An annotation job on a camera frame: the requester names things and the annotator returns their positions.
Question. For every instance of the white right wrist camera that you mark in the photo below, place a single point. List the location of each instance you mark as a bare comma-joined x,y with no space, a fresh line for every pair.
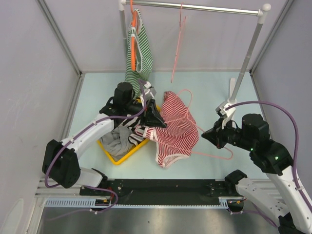
222,111

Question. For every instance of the white slotted cable duct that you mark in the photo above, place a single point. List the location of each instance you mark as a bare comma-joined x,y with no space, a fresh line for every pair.
102,203

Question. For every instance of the grey garment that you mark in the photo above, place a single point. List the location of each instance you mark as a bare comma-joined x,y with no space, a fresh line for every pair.
117,143

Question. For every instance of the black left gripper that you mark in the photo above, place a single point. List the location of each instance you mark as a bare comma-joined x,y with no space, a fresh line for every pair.
152,120

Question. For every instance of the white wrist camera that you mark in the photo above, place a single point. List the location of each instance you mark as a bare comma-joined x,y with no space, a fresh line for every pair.
222,111
149,90

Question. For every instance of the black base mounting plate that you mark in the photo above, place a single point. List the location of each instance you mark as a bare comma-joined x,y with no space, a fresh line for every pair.
167,189

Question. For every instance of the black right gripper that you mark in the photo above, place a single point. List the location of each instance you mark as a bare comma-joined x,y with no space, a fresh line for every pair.
215,135

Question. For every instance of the orange plastic hanger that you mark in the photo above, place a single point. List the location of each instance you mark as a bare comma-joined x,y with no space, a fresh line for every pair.
132,41

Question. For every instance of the green white striped tank top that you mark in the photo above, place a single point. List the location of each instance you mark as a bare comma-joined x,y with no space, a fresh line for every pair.
144,58

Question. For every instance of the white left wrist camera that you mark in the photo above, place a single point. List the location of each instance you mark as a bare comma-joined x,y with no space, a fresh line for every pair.
149,90

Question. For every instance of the yellow plastic basket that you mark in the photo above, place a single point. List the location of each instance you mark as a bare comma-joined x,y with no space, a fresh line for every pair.
126,156

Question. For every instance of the black white striped garment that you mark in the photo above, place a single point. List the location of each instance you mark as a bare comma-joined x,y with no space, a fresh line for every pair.
136,130

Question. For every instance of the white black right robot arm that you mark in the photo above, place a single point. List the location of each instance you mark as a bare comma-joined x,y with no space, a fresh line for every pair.
292,215

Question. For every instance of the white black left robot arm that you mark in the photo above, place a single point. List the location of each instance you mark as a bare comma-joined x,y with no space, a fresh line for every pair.
61,166

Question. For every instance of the red white striped tank top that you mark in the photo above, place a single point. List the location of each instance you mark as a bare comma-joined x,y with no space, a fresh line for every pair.
176,141

